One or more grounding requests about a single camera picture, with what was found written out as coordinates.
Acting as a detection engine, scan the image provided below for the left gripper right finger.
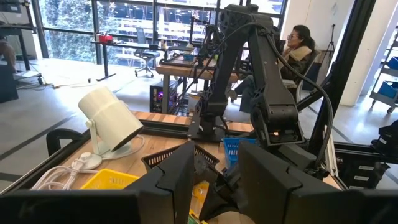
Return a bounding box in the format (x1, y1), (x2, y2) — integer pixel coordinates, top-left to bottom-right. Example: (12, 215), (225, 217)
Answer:
(238, 141), (343, 224)

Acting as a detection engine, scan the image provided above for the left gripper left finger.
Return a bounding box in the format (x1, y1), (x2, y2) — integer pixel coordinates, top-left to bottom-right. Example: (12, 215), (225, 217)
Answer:
(124, 141), (196, 224)

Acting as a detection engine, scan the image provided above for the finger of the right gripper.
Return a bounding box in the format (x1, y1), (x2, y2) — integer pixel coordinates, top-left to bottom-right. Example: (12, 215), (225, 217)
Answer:
(198, 183), (240, 220)
(222, 166), (241, 200)

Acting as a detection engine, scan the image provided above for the white desk lamp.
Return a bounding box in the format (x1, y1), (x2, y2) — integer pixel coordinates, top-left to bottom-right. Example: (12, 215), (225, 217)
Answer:
(77, 86), (146, 161)

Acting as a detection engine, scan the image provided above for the black office chair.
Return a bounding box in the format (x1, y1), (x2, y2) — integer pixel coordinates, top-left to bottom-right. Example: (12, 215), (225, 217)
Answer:
(132, 27), (162, 78)

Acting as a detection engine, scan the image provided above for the black desk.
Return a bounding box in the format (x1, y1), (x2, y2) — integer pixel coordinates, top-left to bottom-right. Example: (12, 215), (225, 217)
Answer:
(90, 39), (195, 82)

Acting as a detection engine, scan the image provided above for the red desk item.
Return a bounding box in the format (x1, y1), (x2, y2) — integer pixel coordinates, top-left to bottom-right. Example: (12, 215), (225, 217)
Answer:
(98, 32), (114, 44)

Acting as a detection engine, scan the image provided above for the black plastic basket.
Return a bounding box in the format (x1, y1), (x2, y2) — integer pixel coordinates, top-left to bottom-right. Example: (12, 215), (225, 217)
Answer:
(141, 142), (220, 175)

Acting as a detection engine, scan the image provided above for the blue plastic basket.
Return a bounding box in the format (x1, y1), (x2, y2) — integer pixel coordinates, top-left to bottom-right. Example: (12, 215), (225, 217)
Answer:
(222, 137), (259, 170)

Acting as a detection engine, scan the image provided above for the grey chair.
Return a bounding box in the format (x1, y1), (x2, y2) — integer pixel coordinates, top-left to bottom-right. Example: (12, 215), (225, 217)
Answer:
(294, 49), (323, 105)

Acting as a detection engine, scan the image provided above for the yellow plastic basket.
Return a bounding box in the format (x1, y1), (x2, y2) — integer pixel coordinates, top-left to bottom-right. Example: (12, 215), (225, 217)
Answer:
(80, 168), (141, 190)

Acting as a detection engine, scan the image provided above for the black computer tower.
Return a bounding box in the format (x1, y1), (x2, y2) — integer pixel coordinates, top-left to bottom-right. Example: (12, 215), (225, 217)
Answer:
(149, 79), (184, 114)

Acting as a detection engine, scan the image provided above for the black equipment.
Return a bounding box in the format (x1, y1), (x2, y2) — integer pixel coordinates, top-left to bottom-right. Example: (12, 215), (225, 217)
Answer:
(371, 119), (398, 158)

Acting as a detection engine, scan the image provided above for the person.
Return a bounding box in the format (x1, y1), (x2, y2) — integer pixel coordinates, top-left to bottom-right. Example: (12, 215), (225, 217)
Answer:
(239, 24), (321, 114)

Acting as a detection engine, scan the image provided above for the grey wheeled cart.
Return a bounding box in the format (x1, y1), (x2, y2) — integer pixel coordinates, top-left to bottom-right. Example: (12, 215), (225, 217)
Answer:
(369, 29), (398, 115)

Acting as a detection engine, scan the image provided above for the wooden work table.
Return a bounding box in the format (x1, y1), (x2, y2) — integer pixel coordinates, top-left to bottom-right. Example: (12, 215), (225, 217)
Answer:
(155, 55), (240, 114)

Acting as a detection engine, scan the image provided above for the blue storage bin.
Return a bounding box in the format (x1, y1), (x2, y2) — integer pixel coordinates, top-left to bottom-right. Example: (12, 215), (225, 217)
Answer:
(386, 55), (398, 71)
(377, 80), (398, 100)

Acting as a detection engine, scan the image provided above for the black table clamp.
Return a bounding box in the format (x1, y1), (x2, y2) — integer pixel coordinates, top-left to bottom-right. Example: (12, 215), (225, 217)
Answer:
(45, 128), (85, 157)

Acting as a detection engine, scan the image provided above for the black tripod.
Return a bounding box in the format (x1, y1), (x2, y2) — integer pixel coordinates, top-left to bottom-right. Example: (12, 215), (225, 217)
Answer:
(325, 23), (338, 58)

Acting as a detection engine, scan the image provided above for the black box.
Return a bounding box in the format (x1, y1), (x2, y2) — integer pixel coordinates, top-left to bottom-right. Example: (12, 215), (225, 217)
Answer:
(0, 63), (19, 104)

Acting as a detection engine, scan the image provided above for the black table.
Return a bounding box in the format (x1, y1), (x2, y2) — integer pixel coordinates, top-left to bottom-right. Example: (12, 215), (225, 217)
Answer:
(0, 0), (43, 72)

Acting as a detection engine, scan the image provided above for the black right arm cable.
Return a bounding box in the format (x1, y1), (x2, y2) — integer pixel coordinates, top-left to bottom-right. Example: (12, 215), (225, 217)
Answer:
(217, 21), (334, 170)

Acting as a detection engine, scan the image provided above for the white coiled power cable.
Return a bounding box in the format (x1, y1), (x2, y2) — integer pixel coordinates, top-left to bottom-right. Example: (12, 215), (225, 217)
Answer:
(30, 134), (146, 191)

